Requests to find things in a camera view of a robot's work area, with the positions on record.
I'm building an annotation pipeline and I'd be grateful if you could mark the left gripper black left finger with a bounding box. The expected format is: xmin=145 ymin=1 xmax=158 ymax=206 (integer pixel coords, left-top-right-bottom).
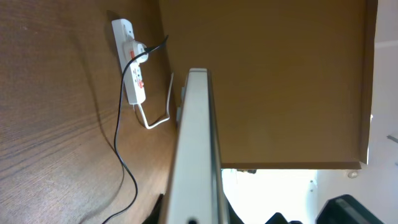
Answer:
xmin=149 ymin=194 xmax=164 ymax=224

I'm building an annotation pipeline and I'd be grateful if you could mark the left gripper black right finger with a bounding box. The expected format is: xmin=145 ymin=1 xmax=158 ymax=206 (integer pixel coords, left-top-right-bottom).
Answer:
xmin=226 ymin=200 xmax=244 ymax=224

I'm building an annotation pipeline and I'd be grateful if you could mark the black Galaxy flip phone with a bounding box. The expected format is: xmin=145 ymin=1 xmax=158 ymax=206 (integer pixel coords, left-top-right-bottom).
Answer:
xmin=159 ymin=68 xmax=229 ymax=224

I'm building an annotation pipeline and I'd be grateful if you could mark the black charger cable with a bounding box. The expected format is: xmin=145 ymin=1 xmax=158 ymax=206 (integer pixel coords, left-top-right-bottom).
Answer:
xmin=101 ymin=34 xmax=170 ymax=224

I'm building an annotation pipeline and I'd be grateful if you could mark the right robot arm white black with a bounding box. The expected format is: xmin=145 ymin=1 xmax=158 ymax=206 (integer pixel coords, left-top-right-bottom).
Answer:
xmin=315 ymin=194 xmax=384 ymax=224

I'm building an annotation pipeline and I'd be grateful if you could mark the white USB charger plug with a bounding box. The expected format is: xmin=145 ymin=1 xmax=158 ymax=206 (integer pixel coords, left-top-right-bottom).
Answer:
xmin=123 ymin=39 xmax=146 ymax=62

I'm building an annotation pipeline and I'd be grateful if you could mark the white power strip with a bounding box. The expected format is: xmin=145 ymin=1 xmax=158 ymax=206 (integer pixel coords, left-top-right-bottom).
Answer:
xmin=111 ymin=18 xmax=147 ymax=106

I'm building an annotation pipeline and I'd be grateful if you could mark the white power strip cord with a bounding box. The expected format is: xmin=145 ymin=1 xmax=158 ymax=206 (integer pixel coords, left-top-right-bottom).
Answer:
xmin=133 ymin=72 xmax=175 ymax=130

